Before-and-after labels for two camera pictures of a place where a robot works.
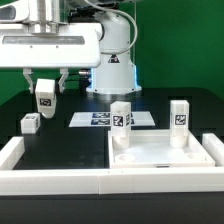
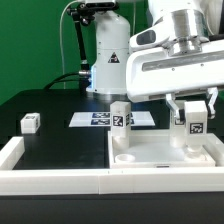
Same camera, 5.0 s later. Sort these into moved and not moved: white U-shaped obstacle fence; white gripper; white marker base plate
Moved: white gripper
Not moved: white U-shaped obstacle fence; white marker base plate
